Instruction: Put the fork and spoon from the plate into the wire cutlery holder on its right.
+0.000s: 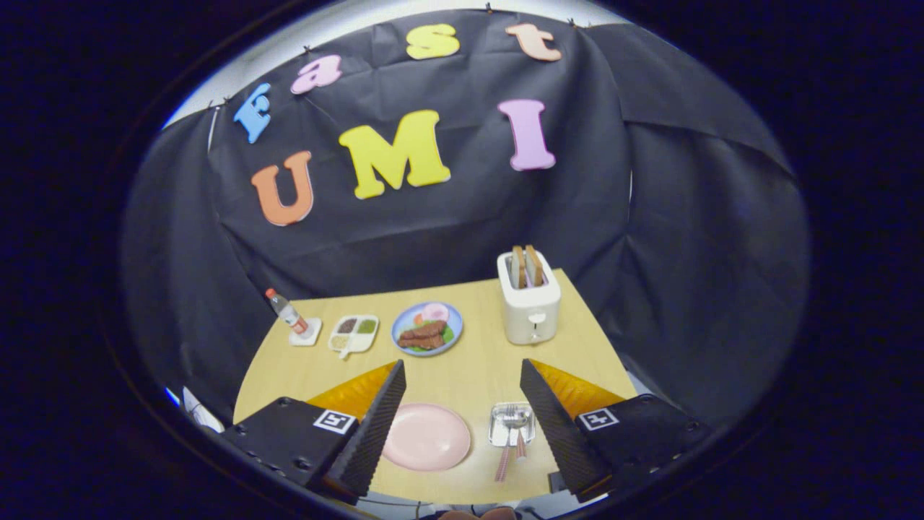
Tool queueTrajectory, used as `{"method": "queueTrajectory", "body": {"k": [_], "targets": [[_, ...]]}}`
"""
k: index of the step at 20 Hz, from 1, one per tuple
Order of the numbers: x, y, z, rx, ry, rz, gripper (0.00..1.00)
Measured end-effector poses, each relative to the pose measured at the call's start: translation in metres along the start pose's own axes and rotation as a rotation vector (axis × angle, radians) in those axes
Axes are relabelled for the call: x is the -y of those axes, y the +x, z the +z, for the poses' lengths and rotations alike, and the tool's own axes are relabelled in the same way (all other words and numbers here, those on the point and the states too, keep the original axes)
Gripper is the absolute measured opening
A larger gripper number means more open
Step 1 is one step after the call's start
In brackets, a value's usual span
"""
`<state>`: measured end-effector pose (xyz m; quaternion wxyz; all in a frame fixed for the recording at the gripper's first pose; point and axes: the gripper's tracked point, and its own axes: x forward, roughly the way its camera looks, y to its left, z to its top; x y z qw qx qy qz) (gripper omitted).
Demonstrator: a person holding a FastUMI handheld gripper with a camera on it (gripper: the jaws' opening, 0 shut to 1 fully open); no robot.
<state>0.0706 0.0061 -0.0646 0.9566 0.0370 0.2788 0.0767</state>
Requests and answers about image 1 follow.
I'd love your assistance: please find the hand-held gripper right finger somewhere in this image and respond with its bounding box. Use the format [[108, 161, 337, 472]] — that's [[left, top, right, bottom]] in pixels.
[[520, 358, 712, 504]]

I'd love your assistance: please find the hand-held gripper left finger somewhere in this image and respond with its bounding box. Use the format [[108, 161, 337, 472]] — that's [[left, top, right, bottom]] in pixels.
[[220, 359, 407, 506]]

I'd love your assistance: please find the spoon with pink checked handle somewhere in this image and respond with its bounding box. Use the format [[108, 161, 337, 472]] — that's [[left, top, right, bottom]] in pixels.
[[513, 408, 532, 463]]

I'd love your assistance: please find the fork with pink checked handle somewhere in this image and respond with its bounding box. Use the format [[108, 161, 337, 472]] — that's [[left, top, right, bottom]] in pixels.
[[494, 408, 518, 483]]

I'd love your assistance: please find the pink plate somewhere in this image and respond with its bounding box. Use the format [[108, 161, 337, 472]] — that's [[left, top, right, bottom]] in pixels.
[[381, 403, 472, 472]]

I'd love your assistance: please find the perforated metal tray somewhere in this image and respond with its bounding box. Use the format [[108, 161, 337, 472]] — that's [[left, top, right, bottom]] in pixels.
[[489, 402, 536, 448]]

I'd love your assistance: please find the white divided condiment dish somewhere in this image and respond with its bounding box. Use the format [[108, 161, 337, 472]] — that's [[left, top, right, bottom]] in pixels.
[[328, 314, 380, 360]]

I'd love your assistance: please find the white square coaster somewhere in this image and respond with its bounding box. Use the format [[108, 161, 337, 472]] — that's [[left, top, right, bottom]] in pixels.
[[289, 318, 323, 347]]

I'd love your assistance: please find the blue plate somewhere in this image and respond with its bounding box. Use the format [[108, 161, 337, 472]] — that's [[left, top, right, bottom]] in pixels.
[[391, 301, 464, 358]]

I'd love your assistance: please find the green lettuce leaf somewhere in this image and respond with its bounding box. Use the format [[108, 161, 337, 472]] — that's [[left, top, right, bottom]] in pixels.
[[408, 321, 456, 353]]

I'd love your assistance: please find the white toaster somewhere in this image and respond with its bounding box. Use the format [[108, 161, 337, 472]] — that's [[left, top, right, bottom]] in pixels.
[[497, 249, 562, 346]]

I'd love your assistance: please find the clear bottle with red cap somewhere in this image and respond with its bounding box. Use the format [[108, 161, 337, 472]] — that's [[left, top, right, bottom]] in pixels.
[[265, 288, 310, 335]]

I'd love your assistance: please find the white paper sheet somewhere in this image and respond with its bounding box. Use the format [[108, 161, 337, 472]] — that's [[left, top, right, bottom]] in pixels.
[[180, 386, 225, 434]]

